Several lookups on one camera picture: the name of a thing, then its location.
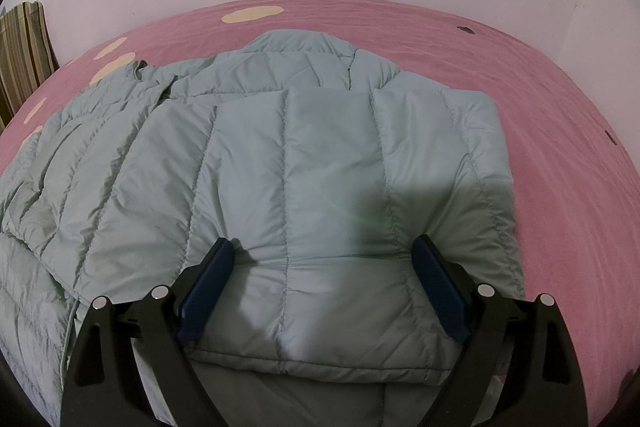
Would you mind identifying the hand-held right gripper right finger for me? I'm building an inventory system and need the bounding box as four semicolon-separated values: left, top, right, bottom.
411;235;589;427

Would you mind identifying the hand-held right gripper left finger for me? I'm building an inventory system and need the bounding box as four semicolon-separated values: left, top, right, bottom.
61;237;235;427

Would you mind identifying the light green puffer jacket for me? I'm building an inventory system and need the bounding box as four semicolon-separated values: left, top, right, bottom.
0;29;526;427

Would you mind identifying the pink spotted bed sheet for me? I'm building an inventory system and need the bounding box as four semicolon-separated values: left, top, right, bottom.
0;0;640;427

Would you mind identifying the striped curtain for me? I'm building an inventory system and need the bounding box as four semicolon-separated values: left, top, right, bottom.
0;1;60;130

